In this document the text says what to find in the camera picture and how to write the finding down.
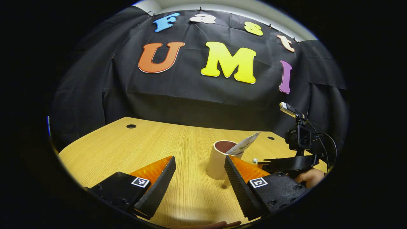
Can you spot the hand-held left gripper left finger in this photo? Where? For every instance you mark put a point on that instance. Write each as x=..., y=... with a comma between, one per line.
x=159, y=187

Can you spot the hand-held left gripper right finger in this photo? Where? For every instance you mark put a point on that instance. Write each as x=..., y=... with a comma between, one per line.
x=240, y=187

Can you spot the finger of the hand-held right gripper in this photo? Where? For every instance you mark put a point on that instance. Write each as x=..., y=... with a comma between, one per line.
x=286, y=163

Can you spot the wooden desktop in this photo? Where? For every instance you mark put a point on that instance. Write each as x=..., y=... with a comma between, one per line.
x=111, y=149

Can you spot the white toothpaste tube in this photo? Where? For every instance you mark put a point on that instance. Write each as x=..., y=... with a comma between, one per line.
x=243, y=144

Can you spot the white toothbrush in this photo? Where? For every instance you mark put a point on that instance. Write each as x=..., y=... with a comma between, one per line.
x=255, y=161

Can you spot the beige cup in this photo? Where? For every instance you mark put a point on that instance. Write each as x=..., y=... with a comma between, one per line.
x=216, y=162

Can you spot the black backdrop cloth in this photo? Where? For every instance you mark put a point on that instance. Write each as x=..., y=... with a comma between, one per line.
x=206, y=95

